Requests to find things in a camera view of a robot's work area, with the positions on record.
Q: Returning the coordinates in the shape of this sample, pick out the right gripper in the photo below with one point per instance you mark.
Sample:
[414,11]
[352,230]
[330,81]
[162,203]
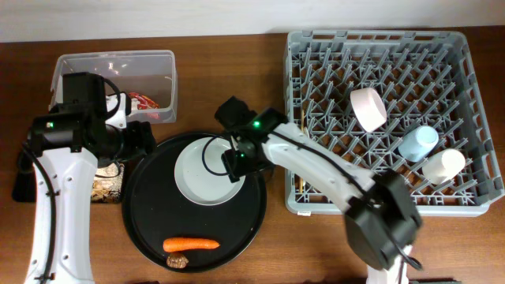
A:
[235,167]

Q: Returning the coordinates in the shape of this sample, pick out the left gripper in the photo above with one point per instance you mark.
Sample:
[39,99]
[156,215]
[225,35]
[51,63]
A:
[144,141]

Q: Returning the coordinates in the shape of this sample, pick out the red snack wrapper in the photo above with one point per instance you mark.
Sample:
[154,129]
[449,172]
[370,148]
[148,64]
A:
[144,103]

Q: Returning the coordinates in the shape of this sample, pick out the grey plate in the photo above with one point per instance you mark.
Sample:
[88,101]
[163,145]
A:
[196,183]

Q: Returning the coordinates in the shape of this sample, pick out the peanut shells and rice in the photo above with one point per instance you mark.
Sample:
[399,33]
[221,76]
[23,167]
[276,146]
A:
[107,184]

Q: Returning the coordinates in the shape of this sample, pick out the wooden chopstick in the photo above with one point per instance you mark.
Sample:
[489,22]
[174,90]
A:
[302,126]

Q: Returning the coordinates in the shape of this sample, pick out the orange carrot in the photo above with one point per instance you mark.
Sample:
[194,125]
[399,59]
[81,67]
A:
[179,244]

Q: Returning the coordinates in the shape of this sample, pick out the brown walnut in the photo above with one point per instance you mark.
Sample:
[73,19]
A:
[177,260]

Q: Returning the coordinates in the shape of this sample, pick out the pink bowl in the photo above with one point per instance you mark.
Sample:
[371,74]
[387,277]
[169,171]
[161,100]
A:
[369,108]

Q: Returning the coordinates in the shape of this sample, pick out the blue cup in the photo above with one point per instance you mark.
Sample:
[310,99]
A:
[418,143]

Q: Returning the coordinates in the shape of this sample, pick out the cream white cup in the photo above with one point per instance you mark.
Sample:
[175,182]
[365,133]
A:
[444,166]

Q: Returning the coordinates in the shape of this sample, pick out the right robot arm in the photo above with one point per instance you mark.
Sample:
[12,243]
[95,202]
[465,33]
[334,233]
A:
[381,220]

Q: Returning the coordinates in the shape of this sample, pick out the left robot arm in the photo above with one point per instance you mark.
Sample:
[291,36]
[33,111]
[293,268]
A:
[85,131]

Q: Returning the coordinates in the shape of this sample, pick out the grey dishwasher rack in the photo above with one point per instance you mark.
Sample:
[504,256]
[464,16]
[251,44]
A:
[423,78]

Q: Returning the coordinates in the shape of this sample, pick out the black rectangular tray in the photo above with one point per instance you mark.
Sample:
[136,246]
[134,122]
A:
[24,189]

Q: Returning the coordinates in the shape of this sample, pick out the clear plastic bin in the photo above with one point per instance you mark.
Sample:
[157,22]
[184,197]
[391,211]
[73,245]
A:
[151,73]

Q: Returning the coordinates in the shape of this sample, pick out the round black tray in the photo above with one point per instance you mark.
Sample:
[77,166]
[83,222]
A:
[154,210]

